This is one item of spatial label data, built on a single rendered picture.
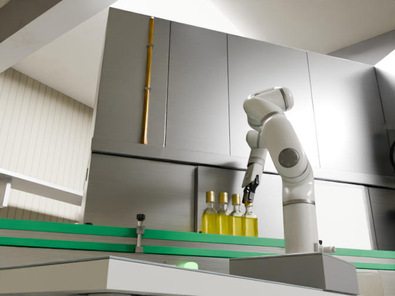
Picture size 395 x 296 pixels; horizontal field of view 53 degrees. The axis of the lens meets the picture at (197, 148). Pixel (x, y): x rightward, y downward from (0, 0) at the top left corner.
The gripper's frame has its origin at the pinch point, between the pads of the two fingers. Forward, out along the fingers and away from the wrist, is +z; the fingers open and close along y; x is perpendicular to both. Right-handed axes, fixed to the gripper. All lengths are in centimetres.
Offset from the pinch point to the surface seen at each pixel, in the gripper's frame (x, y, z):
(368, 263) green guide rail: 58, 4, 10
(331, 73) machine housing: 38, -15, -100
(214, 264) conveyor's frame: -12.2, 15.8, 34.3
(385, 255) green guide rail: 66, 4, 3
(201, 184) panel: -18.3, -11.7, -3.3
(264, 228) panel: 14.9, -11.8, 5.6
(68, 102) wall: -129, -245, -131
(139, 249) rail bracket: -39, 17, 38
